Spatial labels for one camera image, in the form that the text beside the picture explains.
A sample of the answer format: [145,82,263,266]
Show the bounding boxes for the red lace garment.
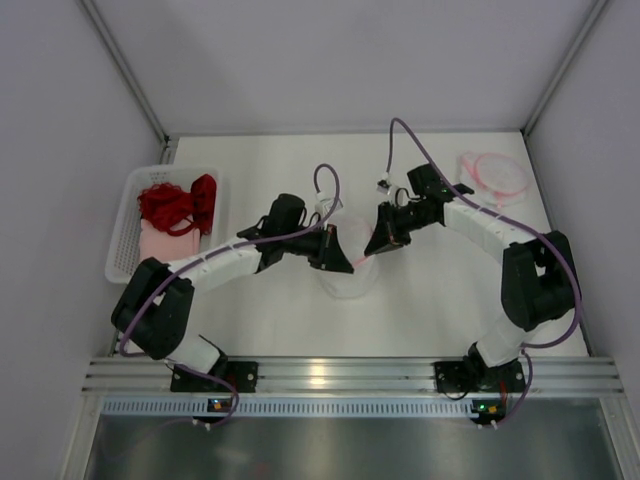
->
[137,174,218,237]

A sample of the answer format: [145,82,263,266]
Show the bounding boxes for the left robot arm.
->
[111,194,354,375]

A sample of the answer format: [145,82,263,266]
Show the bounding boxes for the pink-trimmed mesh laundry bag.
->
[319,214,379,300]

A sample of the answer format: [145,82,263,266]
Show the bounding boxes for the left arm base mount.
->
[169,360,259,393]

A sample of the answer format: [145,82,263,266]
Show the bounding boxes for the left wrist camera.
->
[314,192,343,218]

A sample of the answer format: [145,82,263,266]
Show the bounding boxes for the white plastic basket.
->
[105,165,228,284]

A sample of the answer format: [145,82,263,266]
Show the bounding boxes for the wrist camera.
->
[314,192,343,218]
[376,172,397,202]

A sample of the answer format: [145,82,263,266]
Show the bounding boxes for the aluminium rail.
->
[81,357,624,398]

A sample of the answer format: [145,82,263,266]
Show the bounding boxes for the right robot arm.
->
[364,164,580,368]

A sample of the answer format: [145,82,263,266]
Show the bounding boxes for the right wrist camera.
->
[376,172,397,202]

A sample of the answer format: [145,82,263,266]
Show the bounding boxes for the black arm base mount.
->
[434,357,526,400]

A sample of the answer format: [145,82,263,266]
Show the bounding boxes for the perforated cable tray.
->
[102,396,502,419]

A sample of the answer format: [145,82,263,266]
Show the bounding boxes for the pink garment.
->
[139,219,201,262]

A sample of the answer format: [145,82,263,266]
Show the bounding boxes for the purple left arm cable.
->
[118,163,343,426]

